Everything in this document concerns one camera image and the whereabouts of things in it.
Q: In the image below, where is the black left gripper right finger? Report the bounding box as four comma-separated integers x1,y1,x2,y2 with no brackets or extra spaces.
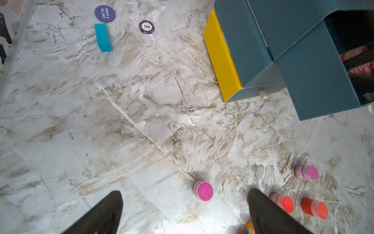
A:
247,188,311,234

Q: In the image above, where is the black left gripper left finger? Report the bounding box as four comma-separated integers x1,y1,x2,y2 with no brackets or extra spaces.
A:
63,191,123,234

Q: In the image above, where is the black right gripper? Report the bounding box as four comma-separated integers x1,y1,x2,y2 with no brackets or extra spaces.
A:
341,42,374,102

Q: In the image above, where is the red paint can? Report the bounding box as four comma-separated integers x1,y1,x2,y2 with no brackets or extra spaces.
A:
301,198,329,219
340,45,374,76
269,193,295,214

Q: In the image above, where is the teal top drawer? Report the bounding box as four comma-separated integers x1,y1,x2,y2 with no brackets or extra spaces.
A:
278,10,374,121

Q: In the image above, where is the orange paint can left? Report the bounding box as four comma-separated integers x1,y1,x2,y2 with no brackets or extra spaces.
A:
246,221,255,234

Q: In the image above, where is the magenta paint can right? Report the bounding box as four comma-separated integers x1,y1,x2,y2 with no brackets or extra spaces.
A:
294,165,319,181

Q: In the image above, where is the magenta paint can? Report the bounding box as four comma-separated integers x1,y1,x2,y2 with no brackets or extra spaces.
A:
192,180,214,202
294,165,319,181

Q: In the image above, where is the magenta paint can left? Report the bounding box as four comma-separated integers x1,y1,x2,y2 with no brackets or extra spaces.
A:
192,180,214,202

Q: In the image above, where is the teal drawer cabinet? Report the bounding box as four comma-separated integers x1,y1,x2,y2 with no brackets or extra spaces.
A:
203,0,374,103

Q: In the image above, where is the teal rectangular block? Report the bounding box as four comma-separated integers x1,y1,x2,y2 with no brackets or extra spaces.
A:
94,24,113,52

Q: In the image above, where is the dark poker chip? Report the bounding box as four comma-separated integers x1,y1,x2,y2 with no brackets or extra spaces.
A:
139,20,155,34

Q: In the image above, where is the purple small blind disc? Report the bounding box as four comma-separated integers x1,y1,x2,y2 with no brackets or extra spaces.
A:
94,5,116,23

